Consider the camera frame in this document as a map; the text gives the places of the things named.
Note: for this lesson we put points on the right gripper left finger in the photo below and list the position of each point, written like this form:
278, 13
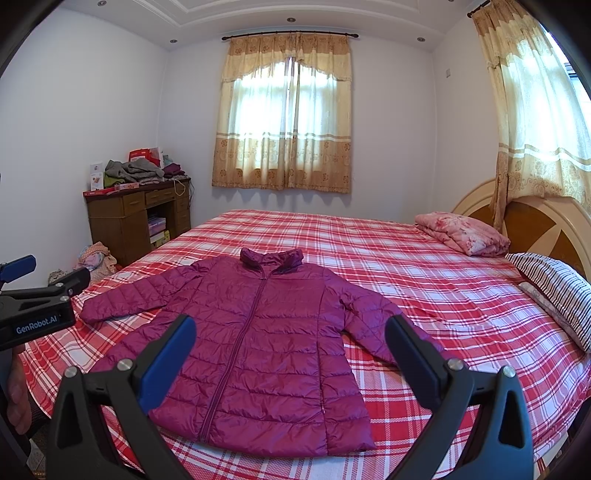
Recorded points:
80, 445

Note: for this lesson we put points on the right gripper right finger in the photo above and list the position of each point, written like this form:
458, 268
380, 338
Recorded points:
500, 444

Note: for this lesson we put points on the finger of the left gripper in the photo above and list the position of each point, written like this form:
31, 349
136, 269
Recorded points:
69, 285
14, 270

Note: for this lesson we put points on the magenta puffer jacket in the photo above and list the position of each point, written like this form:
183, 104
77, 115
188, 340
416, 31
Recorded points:
268, 374

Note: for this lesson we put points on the pink clothes pile on floor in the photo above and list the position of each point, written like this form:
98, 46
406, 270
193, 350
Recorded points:
98, 260

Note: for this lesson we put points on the grey folded clothes pile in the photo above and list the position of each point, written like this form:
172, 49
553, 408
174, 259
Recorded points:
134, 171

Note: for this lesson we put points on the purple folded clothes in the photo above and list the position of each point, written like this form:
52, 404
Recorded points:
173, 170

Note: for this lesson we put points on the person's left hand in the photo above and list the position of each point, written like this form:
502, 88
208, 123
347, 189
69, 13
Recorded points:
19, 412

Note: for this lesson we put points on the brown wooden desk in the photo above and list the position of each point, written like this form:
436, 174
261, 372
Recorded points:
119, 218

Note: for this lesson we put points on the boxes inside desk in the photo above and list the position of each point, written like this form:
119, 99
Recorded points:
158, 232

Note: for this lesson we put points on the white card on desk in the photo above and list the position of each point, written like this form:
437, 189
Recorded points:
96, 181

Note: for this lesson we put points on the red plaid bed sheet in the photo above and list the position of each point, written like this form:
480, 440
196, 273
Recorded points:
473, 306

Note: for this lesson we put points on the red box on desk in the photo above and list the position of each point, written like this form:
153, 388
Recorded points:
151, 155

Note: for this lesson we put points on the striped pillow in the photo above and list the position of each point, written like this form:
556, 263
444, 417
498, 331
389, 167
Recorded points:
559, 290

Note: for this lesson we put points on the folded pink floral quilt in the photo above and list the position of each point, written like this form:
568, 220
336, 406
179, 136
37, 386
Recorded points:
464, 234

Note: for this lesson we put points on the wooden bed headboard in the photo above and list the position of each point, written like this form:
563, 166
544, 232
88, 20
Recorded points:
555, 227

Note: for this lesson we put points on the beige window curtain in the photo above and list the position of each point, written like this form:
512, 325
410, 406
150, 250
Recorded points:
285, 115

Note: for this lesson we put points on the beige side curtain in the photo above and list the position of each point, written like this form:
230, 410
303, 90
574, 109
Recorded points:
544, 136

